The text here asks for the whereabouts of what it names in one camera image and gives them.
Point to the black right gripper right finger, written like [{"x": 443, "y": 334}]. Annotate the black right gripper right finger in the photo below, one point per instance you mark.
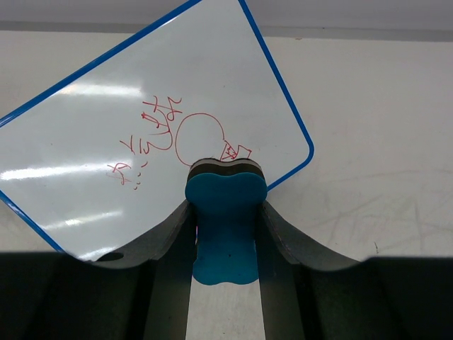
[{"x": 309, "y": 291}]

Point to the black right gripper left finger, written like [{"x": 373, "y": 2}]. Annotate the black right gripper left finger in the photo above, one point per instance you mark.
[{"x": 139, "y": 291}]

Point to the blue whiteboard eraser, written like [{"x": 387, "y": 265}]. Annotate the blue whiteboard eraser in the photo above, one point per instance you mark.
[{"x": 226, "y": 196}]

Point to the blue framed whiteboard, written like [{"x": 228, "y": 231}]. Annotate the blue framed whiteboard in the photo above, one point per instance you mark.
[{"x": 102, "y": 156}]

